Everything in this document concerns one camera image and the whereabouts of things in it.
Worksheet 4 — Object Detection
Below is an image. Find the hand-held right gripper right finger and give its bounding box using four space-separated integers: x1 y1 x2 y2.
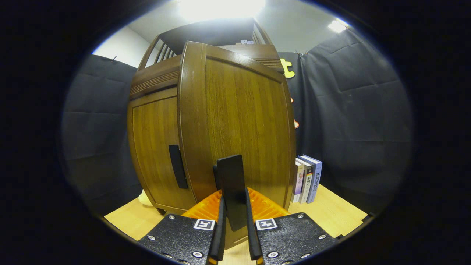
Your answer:
245 187 339 265

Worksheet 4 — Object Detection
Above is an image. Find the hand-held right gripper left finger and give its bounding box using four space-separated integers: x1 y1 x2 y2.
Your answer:
138 188 227 265

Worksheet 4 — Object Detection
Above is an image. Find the wooden cabinet door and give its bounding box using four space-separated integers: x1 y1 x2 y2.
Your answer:
177 40 297 250
132 88 197 211

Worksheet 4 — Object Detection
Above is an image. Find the wooden double-door shoe cabinet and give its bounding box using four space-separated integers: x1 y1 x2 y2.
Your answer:
127 18 295 216

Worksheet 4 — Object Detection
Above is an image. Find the white purple book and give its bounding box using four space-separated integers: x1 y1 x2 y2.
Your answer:
293 162 304 204

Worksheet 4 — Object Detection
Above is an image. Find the grey book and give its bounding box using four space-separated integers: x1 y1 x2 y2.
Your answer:
298 158 314 204

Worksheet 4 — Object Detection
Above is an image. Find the blue book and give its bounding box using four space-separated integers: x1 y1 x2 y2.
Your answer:
302 155 323 204

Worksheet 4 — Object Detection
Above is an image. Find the black backdrop cloth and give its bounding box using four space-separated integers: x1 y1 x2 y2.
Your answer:
61 29 412 216

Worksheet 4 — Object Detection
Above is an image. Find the large rectangular ceiling light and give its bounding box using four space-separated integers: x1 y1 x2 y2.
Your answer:
177 0 265 21

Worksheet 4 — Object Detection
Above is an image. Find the small ceiling light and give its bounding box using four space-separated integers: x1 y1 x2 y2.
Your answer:
328 18 348 33

